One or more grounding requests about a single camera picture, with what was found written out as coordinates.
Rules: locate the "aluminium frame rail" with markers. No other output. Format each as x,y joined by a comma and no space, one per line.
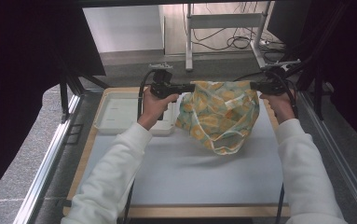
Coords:
347,168
42,174

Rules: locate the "green orange patterned cloth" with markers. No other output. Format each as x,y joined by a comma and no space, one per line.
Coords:
219,115

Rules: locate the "white shallow tray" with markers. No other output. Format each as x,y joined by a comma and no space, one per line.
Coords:
117,112

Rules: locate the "black metal stand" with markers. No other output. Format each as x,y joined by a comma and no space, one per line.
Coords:
64,99
318,93

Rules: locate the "person's right hand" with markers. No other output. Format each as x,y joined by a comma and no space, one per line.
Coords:
278,105

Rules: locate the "white cabinet panel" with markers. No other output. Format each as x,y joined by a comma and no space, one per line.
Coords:
123,28

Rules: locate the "black curtain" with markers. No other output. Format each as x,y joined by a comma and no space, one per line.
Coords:
353,62
17,77

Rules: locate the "white metal desk frame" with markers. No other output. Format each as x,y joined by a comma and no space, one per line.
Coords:
222,21

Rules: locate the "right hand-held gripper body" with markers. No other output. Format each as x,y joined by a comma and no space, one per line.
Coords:
272,85

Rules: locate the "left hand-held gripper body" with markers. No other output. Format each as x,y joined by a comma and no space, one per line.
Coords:
162,84

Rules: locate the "person's left hand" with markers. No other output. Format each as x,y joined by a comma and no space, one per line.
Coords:
154,109

